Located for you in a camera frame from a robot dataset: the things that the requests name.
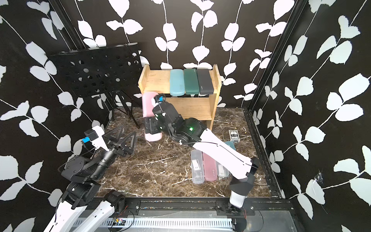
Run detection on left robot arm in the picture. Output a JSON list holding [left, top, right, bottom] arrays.
[[45, 126, 136, 232]]

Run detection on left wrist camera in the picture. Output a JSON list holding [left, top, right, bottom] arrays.
[[82, 126, 109, 151]]

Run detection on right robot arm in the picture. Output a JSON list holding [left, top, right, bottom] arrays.
[[144, 114, 259, 208]]

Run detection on small circuit board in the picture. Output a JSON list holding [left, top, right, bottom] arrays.
[[107, 218, 126, 227]]

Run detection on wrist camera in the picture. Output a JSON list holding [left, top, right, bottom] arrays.
[[82, 126, 109, 151], [152, 94, 184, 124]]

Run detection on pink pencil case top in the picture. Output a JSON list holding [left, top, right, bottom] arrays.
[[142, 91, 162, 142]]

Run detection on white ribbed cable duct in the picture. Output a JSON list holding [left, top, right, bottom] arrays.
[[99, 217, 234, 229]]

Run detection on dark green pencil case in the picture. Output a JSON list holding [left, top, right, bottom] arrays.
[[184, 69, 200, 95]]

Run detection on pink pencil case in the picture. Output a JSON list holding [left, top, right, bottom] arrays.
[[203, 153, 217, 182], [142, 91, 162, 142]]

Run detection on small printed card box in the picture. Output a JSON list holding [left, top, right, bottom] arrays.
[[229, 130, 240, 142]]

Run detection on teal pencil case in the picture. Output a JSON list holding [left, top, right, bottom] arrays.
[[225, 141, 236, 150]]

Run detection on frosted clear pencil case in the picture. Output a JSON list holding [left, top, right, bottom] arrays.
[[216, 162, 230, 178]]

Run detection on light blue pencil case top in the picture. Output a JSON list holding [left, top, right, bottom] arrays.
[[170, 69, 185, 97]]

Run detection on wooden two-tier shelf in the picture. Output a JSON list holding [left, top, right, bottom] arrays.
[[138, 64, 222, 129]]

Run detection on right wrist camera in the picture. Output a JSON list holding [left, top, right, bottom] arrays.
[[152, 94, 184, 124]]

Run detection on dark grey pencil case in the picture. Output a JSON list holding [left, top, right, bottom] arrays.
[[197, 69, 214, 95]]

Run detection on black perforated music stand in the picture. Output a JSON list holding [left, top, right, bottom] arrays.
[[48, 43, 143, 128]]

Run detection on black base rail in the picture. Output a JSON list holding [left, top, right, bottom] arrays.
[[86, 196, 293, 218]]

